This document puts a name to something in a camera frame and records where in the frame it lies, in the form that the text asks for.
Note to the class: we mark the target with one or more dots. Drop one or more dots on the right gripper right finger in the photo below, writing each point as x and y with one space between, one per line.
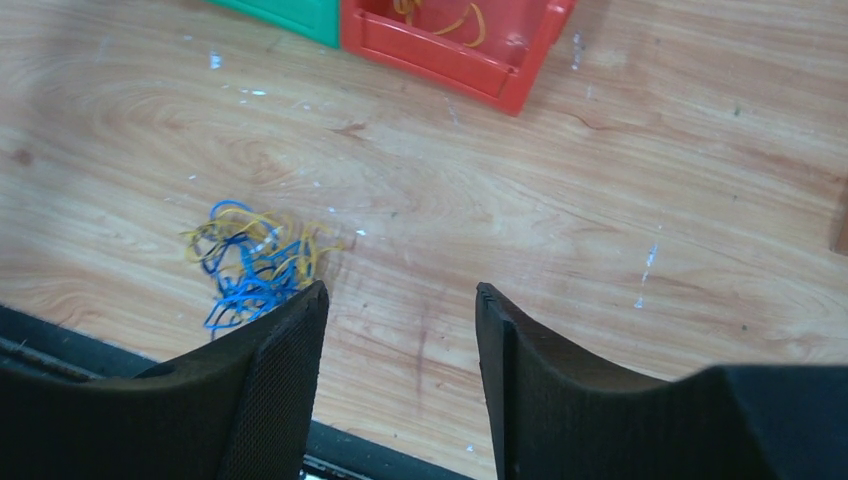
558 411

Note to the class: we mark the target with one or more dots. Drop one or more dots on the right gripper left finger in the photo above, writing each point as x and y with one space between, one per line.
238 407

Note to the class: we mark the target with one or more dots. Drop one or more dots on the cable ball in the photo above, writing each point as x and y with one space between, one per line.
256 261

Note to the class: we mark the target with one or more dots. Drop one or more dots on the wooden compartment tray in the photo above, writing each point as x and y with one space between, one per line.
838 231

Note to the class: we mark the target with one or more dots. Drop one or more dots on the red plastic bin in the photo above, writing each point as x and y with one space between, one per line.
491 51

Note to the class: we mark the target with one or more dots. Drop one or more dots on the green plastic bin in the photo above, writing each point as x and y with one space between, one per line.
317 20

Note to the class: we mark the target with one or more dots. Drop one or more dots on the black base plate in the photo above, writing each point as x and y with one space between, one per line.
36 346

